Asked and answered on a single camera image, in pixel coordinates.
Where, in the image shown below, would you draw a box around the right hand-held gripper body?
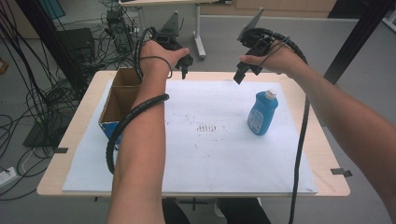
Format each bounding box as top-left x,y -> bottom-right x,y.
235,7 -> 281,57

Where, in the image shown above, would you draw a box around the white shoe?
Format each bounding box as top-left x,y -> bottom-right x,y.
213,199 -> 226,219

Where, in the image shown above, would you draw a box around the white table mat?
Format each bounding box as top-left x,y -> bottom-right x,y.
62,78 -> 318,195

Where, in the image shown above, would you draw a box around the black equipment box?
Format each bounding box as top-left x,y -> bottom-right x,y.
57,27 -> 96,63

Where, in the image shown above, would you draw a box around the thin black left wrist cord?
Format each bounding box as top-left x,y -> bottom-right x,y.
139,55 -> 173,79

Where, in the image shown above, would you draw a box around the wooden cabinet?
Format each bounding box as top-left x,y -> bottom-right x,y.
200,0 -> 338,19

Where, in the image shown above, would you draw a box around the black corrugated right gripper cable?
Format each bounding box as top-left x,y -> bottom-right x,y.
241,27 -> 312,224

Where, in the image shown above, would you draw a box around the bundle of black cables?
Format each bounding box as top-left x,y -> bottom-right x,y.
0,0 -> 144,202

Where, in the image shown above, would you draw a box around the white desk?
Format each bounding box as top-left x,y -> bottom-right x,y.
118,0 -> 233,61

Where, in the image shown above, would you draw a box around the person's left hand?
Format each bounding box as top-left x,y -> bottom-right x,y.
139,40 -> 191,77

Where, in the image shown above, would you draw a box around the blue cardboard box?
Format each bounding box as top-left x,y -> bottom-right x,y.
98,67 -> 145,151

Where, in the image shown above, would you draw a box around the black floor plate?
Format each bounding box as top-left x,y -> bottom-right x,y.
22,113 -> 73,149

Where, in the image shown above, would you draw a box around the blue bottle with white cap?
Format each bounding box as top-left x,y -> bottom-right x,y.
247,89 -> 279,136

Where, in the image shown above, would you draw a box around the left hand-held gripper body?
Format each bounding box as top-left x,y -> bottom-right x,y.
153,10 -> 194,69

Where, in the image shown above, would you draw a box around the thin black right wrist cord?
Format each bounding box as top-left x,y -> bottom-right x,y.
259,36 -> 291,68

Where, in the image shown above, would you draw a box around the white power strip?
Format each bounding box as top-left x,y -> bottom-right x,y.
0,166 -> 19,189

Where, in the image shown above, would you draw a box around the person's right hand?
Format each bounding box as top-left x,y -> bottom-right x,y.
239,41 -> 308,77

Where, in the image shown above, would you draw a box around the black metal frame post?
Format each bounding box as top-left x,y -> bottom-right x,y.
14,0 -> 89,91
322,0 -> 396,86

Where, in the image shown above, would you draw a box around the thin black wrist cord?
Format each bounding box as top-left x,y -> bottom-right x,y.
139,55 -> 173,79
259,36 -> 291,68

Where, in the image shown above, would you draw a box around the person's legs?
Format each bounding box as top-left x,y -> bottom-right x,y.
161,197 -> 273,224

